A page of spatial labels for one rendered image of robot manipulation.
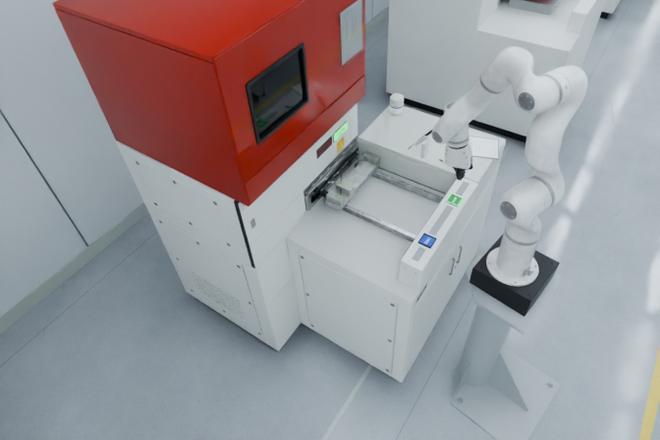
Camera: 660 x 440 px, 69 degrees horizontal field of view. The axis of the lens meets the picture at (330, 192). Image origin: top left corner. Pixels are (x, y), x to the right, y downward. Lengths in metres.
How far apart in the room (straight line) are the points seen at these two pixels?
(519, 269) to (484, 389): 0.96
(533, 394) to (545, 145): 1.53
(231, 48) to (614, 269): 2.66
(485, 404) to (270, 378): 1.09
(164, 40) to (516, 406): 2.25
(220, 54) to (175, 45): 0.15
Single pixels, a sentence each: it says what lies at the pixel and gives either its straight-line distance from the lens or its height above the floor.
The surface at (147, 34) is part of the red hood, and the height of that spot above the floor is 1.82.
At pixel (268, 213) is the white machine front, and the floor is 1.04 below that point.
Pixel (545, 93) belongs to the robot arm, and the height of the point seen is 1.70.
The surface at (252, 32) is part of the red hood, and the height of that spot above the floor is 1.81.
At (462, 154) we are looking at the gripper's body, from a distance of 1.91.
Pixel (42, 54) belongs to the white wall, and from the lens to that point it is 2.91.
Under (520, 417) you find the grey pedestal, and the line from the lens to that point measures 2.72.
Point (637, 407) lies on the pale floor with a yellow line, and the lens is 2.97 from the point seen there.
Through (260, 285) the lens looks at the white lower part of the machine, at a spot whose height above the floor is 0.70.
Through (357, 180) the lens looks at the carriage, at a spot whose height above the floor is 0.88.
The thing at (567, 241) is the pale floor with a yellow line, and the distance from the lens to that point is 3.43.
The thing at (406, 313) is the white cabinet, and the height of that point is 0.72.
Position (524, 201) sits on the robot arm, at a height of 1.33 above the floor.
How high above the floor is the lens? 2.47
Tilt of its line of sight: 45 degrees down
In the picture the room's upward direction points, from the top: 4 degrees counter-clockwise
